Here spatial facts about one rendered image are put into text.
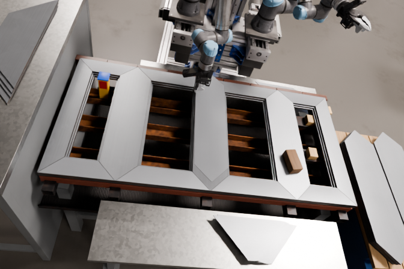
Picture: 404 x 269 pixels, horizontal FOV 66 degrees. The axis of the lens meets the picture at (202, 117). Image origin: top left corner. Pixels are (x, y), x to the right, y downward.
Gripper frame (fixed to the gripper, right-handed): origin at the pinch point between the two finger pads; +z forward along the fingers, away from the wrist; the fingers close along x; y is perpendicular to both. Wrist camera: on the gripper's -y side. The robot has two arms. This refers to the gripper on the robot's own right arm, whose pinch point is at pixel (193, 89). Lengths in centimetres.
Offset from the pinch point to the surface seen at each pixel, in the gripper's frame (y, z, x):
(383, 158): 115, 0, -30
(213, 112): 12.0, 0.7, -14.2
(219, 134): 15.3, 0.7, -29.0
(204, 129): 6.6, 0.7, -27.3
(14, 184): -71, -9, -72
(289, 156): 52, -4, -40
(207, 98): 8.1, 0.7, -4.6
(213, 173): 11, 1, -53
